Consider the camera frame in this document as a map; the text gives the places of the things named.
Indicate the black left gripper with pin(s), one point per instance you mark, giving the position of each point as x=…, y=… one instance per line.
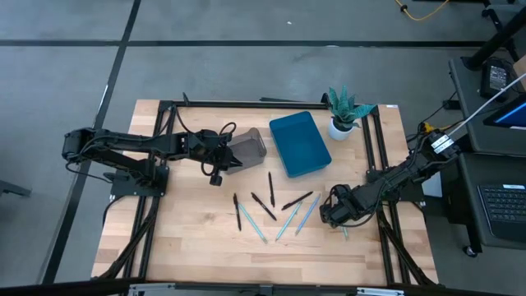
x=207, y=150

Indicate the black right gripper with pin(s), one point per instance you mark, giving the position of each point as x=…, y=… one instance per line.
x=341, y=205

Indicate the light blue pencil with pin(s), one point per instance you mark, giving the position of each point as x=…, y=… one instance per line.
x=288, y=220
x=345, y=233
x=307, y=214
x=252, y=222

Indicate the black pen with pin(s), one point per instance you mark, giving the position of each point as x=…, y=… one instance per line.
x=263, y=206
x=271, y=189
x=237, y=211
x=296, y=200

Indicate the blue plastic bin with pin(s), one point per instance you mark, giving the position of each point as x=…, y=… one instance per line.
x=300, y=144

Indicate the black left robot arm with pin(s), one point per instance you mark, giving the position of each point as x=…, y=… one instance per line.
x=123, y=141

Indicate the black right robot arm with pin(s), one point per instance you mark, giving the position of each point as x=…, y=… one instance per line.
x=411, y=166

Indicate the green plant in white pot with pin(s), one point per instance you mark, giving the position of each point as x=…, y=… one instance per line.
x=343, y=111

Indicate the black keyboard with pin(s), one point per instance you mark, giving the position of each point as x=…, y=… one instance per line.
x=503, y=209

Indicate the grey desk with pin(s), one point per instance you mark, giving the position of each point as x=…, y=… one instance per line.
x=468, y=103

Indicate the monitor with blue screen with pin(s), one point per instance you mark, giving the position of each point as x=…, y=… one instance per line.
x=509, y=115

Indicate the black power adapter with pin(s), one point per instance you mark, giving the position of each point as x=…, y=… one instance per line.
x=496, y=78

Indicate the black desk leg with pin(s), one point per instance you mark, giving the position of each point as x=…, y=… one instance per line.
x=497, y=39

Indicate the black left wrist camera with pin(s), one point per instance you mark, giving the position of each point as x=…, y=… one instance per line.
x=216, y=180

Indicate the black aluminium table frame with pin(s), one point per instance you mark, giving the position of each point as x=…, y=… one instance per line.
x=246, y=104

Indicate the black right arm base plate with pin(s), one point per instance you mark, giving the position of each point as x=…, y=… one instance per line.
x=411, y=194

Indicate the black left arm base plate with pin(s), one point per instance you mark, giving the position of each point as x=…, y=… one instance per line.
x=123, y=189

